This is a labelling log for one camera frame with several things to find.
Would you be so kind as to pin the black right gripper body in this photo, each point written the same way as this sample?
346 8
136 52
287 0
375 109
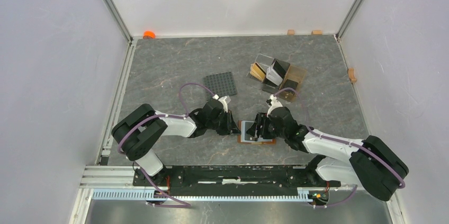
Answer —
268 130

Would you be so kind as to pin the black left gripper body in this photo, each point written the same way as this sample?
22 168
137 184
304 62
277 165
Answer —
224 126

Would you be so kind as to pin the brown leather card holder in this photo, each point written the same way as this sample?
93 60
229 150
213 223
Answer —
245 138

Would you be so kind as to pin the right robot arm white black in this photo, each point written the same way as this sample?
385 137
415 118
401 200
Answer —
368 163

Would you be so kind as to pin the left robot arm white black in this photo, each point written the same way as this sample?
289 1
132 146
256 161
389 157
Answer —
138 132

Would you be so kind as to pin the black credit card stack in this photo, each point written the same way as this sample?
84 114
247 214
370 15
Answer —
290 85

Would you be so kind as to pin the gold credit card stack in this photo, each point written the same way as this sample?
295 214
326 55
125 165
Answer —
257 71

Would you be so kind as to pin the dark grey studded baseplate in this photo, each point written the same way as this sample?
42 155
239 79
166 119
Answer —
222 84

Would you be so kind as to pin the curved wooden piece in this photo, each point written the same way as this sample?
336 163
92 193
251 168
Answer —
351 75

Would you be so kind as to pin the orange round cap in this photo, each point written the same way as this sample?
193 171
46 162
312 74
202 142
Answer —
148 35

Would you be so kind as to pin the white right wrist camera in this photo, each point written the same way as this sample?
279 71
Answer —
273 103

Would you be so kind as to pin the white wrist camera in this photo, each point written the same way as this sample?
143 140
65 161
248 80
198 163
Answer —
224 100
273 103

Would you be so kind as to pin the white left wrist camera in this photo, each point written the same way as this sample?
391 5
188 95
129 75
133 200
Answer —
224 100

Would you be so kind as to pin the white slotted cable duct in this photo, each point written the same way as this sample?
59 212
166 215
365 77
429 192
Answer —
153 195

